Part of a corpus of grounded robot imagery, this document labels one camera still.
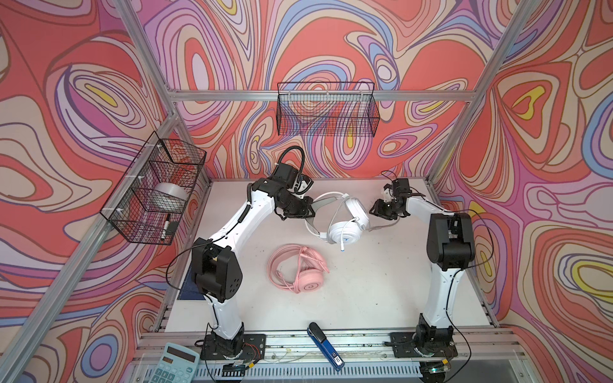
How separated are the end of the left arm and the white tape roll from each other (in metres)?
0.27

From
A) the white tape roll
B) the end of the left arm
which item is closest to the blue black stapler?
the end of the left arm

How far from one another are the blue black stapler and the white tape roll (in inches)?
22.4

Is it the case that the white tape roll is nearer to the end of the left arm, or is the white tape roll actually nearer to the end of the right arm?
the end of the left arm

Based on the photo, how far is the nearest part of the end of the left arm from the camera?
2.02ft

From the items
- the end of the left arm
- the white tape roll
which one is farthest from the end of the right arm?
the white tape roll

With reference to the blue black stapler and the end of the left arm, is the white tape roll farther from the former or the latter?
the blue black stapler

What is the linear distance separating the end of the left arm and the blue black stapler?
0.36 meters

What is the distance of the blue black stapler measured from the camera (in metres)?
0.70

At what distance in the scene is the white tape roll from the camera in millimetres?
713
